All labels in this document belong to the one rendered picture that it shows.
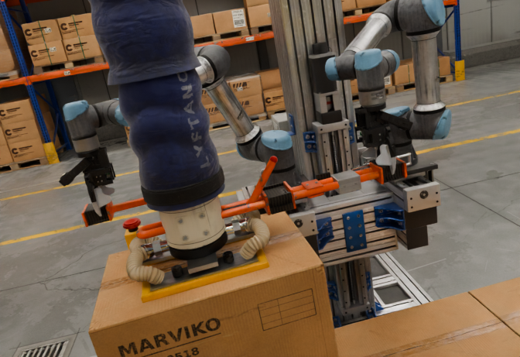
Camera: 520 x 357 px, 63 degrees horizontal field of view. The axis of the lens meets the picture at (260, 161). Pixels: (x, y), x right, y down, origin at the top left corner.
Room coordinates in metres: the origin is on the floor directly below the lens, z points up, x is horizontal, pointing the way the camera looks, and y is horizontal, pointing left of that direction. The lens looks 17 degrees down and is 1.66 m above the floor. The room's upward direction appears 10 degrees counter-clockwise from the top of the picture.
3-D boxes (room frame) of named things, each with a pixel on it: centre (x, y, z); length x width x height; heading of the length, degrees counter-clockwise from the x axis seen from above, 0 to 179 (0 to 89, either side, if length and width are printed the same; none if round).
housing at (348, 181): (1.20, -0.24, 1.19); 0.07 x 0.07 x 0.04; 9
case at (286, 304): (1.13, 0.21, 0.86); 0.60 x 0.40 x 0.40; 99
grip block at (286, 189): (1.16, -0.03, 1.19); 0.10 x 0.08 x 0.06; 9
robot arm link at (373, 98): (1.22, -0.35, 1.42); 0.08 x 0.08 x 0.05
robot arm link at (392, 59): (1.31, -0.40, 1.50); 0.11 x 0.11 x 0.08; 50
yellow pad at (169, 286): (1.03, 0.20, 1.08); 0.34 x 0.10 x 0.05; 99
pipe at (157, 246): (1.13, 0.22, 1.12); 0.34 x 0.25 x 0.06; 99
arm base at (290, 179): (1.64, -0.08, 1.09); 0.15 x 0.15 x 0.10
